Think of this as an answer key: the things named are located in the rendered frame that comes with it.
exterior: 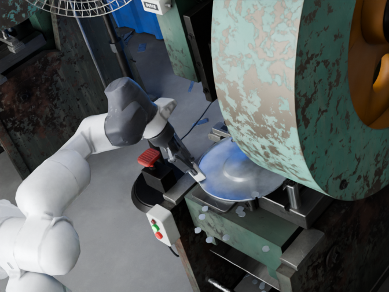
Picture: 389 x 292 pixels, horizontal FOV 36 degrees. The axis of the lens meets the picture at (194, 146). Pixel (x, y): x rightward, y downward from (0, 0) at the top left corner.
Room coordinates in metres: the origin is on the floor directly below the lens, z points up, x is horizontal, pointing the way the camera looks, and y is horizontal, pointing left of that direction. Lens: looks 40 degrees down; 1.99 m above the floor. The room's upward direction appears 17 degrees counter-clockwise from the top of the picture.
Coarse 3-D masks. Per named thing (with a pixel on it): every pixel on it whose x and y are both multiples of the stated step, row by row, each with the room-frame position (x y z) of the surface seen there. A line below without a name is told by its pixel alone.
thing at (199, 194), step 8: (192, 192) 1.25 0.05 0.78; (200, 192) 1.24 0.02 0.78; (200, 200) 1.21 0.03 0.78; (208, 200) 1.20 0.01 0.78; (216, 200) 1.19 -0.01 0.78; (224, 200) 1.18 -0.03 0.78; (256, 200) 1.24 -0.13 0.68; (216, 208) 1.16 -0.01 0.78; (224, 208) 1.15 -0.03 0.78; (232, 208) 1.15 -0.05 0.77; (248, 208) 1.24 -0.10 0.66; (256, 208) 1.23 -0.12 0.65
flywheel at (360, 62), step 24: (360, 0) 1.00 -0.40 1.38; (384, 0) 0.98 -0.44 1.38; (360, 24) 1.00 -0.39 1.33; (384, 24) 0.97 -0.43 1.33; (360, 48) 1.00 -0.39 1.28; (384, 48) 1.05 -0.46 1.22; (360, 72) 0.99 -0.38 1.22; (384, 72) 1.08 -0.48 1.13; (360, 96) 0.99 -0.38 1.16; (384, 96) 1.05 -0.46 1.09; (384, 120) 1.02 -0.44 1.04
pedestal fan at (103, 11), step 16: (64, 0) 2.12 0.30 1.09; (80, 0) 2.02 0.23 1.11; (96, 0) 2.09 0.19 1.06; (80, 16) 2.09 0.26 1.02; (112, 32) 2.14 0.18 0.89; (112, 48) 2.13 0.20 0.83; (128, 64) 2.14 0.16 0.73; (192, 128) 2.47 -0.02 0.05; (160, 160) 2.13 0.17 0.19; (176, 176) 2.17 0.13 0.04; (144, 192) 2.12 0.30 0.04; (160, 192) 2.09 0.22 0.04; (144, 208) 2.04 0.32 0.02
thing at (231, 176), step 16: (224, 144) 1.41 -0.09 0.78; (208, 160) 1.36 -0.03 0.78; (224, 160) 1.34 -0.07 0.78; (240, 160) 1.31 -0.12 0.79; (208, 176) 1.30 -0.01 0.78; (224, 176) 1.28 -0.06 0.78; (240, 176) 1.25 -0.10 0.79; (256, 176) 1.23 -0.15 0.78; (272, 176) 1.22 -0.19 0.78; (208, 192) 1.22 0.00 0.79; (224, 192) 1.21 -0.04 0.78; (240, 192) 1.19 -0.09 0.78
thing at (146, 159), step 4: (152, 148) 1.53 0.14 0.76; (144, 152) 1.52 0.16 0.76; (148, 152) 1.52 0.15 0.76; (152, 152) 1.51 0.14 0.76; (156, 152) 1.50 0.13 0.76; (140, 156) 1.51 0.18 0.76; (144, 156) 1.50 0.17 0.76; (148, 156) 1.50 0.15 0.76; (152, 156) 1.49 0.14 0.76; (156, 156) 1.48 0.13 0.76; (160, 156) 1.49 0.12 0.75; (140, 160) 1.49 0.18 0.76; (144, 160) 1.48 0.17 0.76; (148, 160) 1.48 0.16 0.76; (152, 160) 1.47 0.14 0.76; (144, 164) 1.47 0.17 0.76; (148, 164) 1.46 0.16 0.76; (152, 164) 1.47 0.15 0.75
